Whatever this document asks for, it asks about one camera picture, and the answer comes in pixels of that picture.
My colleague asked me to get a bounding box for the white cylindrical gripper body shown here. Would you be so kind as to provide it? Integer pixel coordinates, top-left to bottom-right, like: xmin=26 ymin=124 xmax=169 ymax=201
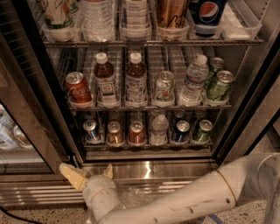
xmin=82 ymin=175 xmax=126 ymax=221

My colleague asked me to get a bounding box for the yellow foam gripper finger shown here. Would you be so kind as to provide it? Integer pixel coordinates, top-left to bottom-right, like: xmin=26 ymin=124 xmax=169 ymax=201
xmin=59 ymin=163 xmax=88 ymax=191
xmin=103 ymin=164 xmax=113 ymax=179

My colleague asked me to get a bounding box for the blue silver redbull can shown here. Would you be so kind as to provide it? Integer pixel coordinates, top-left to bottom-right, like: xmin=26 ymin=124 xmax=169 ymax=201
xmin=83 ymin=119 xmax=101 ymax=141

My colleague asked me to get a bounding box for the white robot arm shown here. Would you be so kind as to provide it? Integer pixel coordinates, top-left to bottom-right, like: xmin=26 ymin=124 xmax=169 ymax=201
xmin=59 ymin=153 xmax=280 ymax=224

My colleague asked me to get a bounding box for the copper can bottom shelf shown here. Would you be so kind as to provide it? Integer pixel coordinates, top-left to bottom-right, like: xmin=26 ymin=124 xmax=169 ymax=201
xmin=107 ymin=122 xmax=123 ymax=144

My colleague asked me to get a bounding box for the red can bottom shelf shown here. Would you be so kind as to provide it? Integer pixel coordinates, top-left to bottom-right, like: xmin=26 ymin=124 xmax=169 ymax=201
xmin=129 ymin=121 xmax=145 ymax=144

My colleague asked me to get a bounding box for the glass fridge door left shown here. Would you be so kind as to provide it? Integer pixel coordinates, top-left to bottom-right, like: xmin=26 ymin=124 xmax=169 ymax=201
xmin=0 ymin=33 xmax=67 ymax=182

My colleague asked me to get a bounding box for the clear water bottle bottom shelf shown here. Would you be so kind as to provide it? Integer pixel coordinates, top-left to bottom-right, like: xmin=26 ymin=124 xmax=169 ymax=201
xmin=150 ymin=114 xmax=169 ymax=145

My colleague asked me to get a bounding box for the clear water bottle shelf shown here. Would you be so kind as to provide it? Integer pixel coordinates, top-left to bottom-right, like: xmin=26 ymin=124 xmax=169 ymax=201
xmin=150 ymin=114 xmax=169 ymax=145
xmin=178 ymin=55 xmax=209 ymax=107
xmin=81 ymin=0 xmax=114 ymax=42

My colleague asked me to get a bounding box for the blue pepsi can bottom shelf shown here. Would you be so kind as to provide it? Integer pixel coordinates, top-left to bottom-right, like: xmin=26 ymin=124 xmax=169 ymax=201
xmin=171 ymin=120 xmax=190 ymax=143

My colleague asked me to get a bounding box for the red coca-cola can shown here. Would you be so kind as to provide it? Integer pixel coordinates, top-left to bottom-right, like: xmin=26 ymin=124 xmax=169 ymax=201
xmin=66 ymin=72 xmax=92 ymax=103

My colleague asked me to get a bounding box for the green can bottom shelf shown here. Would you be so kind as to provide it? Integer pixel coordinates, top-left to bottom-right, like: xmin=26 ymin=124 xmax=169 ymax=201
xmin=192 ymin=120 xmax=213 ymax=143

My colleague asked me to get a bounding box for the white 7up can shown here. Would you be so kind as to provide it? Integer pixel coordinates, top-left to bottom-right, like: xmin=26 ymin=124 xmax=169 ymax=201
xmin=153 ymin=71 xmax=175 ymax=102

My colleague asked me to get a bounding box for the clear water bottle middle shelf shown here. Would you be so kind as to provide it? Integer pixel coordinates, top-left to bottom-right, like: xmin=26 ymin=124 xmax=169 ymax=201
xmin=178 ymin=55 xmax=209 ymax=107

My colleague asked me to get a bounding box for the green can front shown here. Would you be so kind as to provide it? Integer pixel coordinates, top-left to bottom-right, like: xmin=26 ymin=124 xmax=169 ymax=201
xmin=206 ymin=70 xmax=235 ymax=101

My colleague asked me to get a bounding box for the green can rear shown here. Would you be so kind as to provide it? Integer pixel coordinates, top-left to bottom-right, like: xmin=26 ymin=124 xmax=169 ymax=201
xmin=204 ymin=57 xmax=225 ymax=90

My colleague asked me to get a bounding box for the clear water bottle top shelf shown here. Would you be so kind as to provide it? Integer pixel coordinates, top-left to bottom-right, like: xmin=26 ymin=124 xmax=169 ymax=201
xmin=81 ymin=0 xmax=114 ymax=42

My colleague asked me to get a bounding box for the steel fridge door right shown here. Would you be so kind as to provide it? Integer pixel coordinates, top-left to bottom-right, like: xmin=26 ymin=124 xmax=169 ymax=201
xmin=212 ymin=0 xmax=280 ymax=165

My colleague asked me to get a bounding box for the white labelled bottle top shelf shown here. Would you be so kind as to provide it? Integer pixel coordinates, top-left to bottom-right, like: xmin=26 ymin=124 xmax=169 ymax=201
xmin=122 ymin=0 xmax=148 ymax=29

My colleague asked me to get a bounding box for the white green can top shelf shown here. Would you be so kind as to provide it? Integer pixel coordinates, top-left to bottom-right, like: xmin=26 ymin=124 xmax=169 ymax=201
xmin=38 ymin=0 xmax=73 ymax=30

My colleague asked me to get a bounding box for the gold can top shelf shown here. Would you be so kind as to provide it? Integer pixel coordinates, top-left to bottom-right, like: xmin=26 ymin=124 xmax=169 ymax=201
xmin=157 ymin=0 xmax=188 ymax=29

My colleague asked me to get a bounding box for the large pepsi can top shelf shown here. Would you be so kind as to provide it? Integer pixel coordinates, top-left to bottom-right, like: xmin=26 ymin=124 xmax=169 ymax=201
xmin=189 ymin=0 xmax=227 ymax=37

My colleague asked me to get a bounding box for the clear plastic bin on floor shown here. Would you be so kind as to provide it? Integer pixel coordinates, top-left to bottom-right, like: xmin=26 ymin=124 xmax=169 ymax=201
xmin=85 ymin=187 xmax=165 ymax=224

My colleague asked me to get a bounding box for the brown tea bottle left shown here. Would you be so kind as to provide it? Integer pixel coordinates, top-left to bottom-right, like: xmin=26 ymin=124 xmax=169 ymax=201
xmin=94 ymin=52 xmax=118 ymax=103

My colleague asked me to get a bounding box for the brown tea bottle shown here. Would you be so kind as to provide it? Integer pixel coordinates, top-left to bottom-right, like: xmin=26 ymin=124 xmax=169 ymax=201
xmin=94 ymin=52 xmax=118 ymax=103
xmin=125 ymin=52 xmax=147 ymax=103

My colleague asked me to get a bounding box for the brown tea bottle right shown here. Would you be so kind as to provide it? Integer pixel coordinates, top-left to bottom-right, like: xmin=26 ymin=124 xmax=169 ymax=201
xmin=125 ymin=52 xmax=147 ymax=103

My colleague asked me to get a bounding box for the blue tape cross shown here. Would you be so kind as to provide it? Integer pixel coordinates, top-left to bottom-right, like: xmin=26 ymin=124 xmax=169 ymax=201
xmin=199 ymin=214 xmax=223 ymax=224

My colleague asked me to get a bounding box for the empty clear plastic tray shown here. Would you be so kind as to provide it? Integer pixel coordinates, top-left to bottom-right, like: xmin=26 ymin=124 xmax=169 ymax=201
xmin=222 ymin=0 xmax=262 ymax=40

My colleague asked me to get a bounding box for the bottom wire shelf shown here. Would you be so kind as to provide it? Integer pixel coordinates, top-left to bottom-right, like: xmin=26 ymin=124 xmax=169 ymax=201
xmin=84 ymin=143 xmax=212 ymax=151

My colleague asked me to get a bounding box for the wire shelf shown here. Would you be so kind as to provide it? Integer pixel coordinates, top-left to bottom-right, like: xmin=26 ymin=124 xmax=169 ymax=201
xmin=67 ymin=104 xmax=232 ymax=111
xmin=44 ymin=38 xmax=263 ymax=48
xmin=84 ymin=143 xmax=212 ymax=151

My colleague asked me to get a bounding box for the middle wire shelf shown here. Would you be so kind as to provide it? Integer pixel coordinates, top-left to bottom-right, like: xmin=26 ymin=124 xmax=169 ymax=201
xmin=67 ymin=104 xmax=232 ymax=111

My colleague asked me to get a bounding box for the black floor cable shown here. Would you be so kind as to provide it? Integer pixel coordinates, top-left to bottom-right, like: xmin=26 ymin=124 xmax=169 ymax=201
xmin=0 ymin=206 xmax=42 ymax=224

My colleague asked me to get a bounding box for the top wire shelf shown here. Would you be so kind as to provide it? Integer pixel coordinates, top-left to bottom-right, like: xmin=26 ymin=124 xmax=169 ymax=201
xmin=44 ymin=38 xmax=263 ymax=48

